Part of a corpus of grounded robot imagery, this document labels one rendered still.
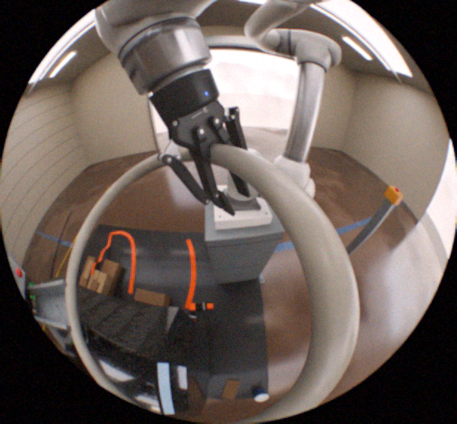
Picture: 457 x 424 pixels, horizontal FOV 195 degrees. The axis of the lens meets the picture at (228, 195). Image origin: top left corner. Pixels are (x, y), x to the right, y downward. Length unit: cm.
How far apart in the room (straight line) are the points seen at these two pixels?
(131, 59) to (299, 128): 48
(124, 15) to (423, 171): 605
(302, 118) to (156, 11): 47
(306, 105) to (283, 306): 142
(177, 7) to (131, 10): 4
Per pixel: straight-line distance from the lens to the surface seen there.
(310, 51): 58
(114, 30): 17
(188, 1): 15
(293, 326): 145
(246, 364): 139
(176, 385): 66
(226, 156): 15
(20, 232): 569
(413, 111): 636
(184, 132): 16
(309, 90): 53
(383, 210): 123
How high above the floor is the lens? 132
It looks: 39 degrees down
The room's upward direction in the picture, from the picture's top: straight up
